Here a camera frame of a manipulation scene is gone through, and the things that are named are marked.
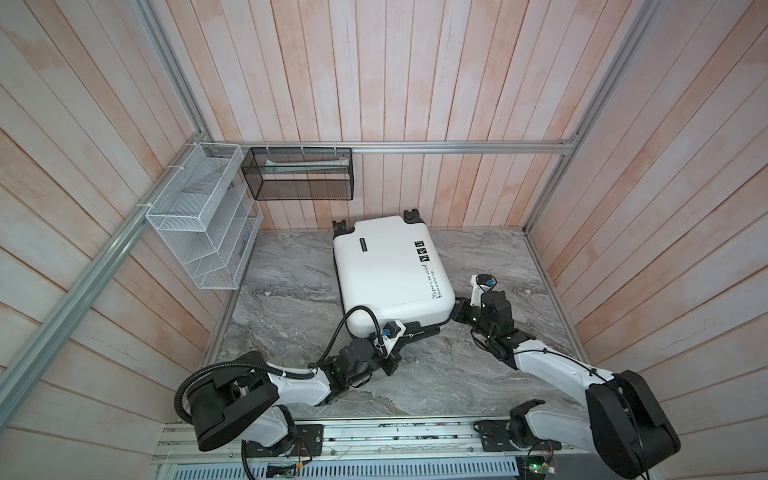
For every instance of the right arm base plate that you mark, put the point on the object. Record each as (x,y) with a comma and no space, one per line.
(498,435)

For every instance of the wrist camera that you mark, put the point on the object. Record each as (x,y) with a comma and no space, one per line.
(393,333)
(481,284)

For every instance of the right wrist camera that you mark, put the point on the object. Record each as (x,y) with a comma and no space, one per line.
(481,284)

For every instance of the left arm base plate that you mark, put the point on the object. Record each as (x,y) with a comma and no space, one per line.
(305,440)

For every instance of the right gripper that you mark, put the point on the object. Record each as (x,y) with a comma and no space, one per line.
(458,310)

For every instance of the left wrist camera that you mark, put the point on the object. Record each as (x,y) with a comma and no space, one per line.
(393,333)

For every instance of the aluminium front rail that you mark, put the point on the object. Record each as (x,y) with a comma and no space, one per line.
(347,439)

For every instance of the green circuit board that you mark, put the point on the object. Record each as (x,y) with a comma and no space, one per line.
(535,468)

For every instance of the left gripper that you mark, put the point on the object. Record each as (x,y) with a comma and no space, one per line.
(392,362)

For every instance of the black mesh wall basket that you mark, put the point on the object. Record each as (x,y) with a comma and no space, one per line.
(299,173)

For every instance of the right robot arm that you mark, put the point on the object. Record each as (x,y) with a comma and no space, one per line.
(619,418)

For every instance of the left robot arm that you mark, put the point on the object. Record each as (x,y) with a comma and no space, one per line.
(248,398)

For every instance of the white wire mesh rack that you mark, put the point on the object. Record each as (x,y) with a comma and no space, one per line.
(206,217)

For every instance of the white and black suitcase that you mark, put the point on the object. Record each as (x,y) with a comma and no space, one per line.
(391,266)

